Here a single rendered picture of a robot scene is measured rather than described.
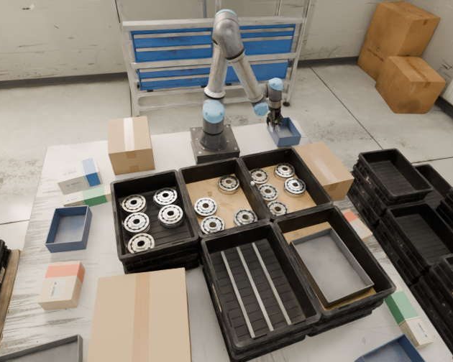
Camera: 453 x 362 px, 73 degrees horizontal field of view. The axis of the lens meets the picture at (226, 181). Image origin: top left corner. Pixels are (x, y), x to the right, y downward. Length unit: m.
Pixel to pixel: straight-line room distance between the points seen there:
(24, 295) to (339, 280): 1.23
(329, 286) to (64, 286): 1.01
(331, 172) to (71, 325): 1.32
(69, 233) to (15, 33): 2.87
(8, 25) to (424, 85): 4.34
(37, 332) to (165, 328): 0.53
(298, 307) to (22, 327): 1.01
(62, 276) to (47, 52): 3.10
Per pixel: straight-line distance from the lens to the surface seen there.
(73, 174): 1.74
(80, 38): 4.01
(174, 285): 1.14
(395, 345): 1.45
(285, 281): 1.25
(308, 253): 1.33
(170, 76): 3.21
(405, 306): 1.47
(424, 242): 2.25
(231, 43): 1.46
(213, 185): 1.50
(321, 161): 1.69
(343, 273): 1.33
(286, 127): 2.12
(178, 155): 1.86
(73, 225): 1.63
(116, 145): 1.73
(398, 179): 2.37
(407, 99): 4.03
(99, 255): 1.50
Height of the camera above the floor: 1.93
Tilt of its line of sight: 46 degrees down
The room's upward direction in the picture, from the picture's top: 4 degrees clockwise
